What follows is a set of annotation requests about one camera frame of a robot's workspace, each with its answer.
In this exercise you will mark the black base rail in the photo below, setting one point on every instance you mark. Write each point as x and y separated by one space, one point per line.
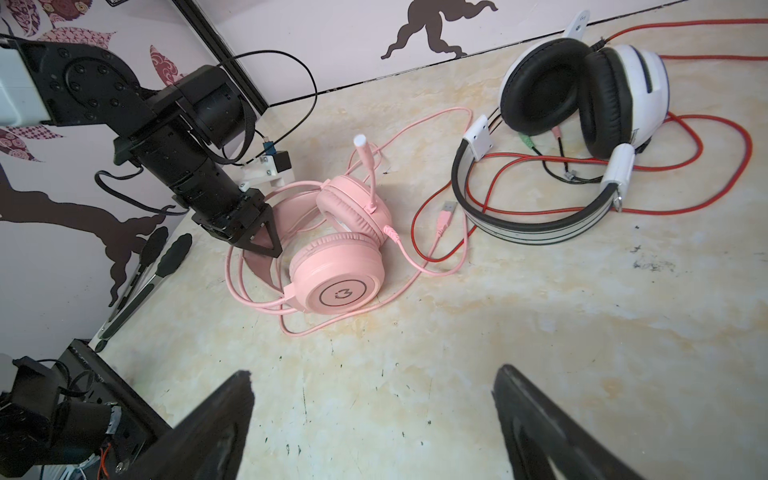
73 417

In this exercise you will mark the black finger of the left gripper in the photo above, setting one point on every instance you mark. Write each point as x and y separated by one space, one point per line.
256 231

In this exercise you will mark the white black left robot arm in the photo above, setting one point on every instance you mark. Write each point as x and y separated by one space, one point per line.
70 84

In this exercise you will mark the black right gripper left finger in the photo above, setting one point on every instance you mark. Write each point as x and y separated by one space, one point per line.
209 443

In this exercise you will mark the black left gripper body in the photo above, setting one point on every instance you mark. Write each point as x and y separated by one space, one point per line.
198 183

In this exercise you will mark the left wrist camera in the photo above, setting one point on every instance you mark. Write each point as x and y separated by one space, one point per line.
267 172

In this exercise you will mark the metal tongs black tips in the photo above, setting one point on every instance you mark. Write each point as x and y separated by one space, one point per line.
155 265

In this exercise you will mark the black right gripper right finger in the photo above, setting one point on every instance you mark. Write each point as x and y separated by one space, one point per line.
541 439

